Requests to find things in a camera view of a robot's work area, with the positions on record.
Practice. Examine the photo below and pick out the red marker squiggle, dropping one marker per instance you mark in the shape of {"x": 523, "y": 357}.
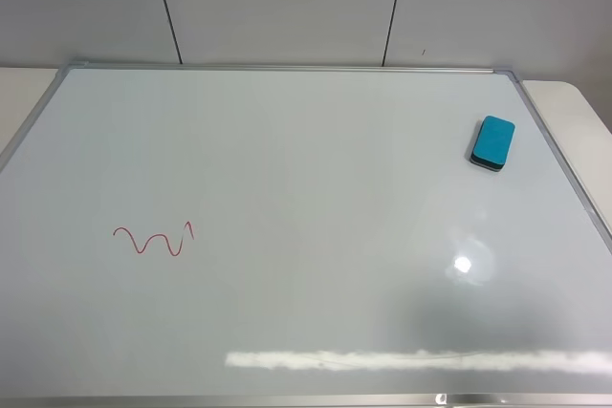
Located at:
{"x": 174, "y": 250}

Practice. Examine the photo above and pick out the white aluminium-framed whiteboard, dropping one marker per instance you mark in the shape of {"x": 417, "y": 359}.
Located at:
{"x": 347, "y": 252}

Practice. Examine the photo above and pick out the teal whiteboard eraser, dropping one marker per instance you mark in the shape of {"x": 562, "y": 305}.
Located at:
{"x": 493, "y": 143}

